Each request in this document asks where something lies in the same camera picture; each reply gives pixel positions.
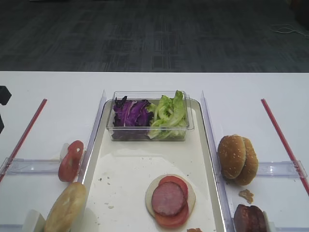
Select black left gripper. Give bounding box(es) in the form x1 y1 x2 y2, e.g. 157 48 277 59
0 85 12 135

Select tomato slice in left rack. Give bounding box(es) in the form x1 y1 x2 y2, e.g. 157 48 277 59
65 140 84 166

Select green lettuce pile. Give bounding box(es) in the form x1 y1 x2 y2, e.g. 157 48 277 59
146 90 187 141

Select upper tomato slice on tray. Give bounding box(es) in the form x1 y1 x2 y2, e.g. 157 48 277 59
158 175 188 199

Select tomato slice on tray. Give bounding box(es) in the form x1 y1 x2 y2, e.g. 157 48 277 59
158 175 188 199
155 204 189 229

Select round meat patty on tray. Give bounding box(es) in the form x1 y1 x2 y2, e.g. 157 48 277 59
151 182 186 217

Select white bread slice on tray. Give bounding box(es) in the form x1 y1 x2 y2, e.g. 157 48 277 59
145 174 196 217

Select lower tomato slice on tray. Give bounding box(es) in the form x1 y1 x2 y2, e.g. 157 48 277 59
155 204 189 229

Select meat patties in right rack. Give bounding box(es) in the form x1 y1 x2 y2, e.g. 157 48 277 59
233 204 267 232

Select left upper clear divider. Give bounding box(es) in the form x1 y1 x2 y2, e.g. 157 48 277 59
0 158 61 175

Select clear divider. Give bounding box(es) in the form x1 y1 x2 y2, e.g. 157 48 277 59
256 160 308 178
0 158 61 175

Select white pusher block left upper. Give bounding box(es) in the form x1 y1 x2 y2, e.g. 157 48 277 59
59 143 70 161

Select white pusher block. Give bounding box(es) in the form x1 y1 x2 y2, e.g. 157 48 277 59
22 209 46 232
59 143 70 161

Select purple cabbage pile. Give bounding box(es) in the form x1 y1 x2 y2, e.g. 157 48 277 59
113 96 154 127

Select clear plastic salad container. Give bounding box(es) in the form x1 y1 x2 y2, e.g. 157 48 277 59
106 90 194 141

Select bun bottom half left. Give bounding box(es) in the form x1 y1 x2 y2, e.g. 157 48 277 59
43 182 87 232

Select white pusher block left lower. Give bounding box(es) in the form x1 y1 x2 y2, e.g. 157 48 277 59
22 209 46 232

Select white metal tray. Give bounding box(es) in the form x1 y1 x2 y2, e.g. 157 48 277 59
72 100 225 232

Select front sesame bun top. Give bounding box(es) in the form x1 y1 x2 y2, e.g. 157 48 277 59
217 135 246 179

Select sesame bun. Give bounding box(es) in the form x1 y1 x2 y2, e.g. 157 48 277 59
217 135 246 179
235 137 259 186

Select rear sesame bun top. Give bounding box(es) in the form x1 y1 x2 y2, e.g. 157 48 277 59
235 137 259 186

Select brown crumb right of tray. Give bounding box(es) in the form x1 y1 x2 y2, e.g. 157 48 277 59
239 189 254 204

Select right upper clear divider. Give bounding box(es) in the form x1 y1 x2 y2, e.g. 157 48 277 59
256 160 308 178

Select left red strip rail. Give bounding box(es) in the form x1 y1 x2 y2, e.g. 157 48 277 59
0 99 47 182

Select red strip rail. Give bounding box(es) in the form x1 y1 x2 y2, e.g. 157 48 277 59
0 99 47 182
261 99 309 194

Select right red strip rail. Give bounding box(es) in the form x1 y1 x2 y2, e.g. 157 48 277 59
261 99 309 194

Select white cable on floor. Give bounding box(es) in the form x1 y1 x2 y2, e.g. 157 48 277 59
269 23 309 39

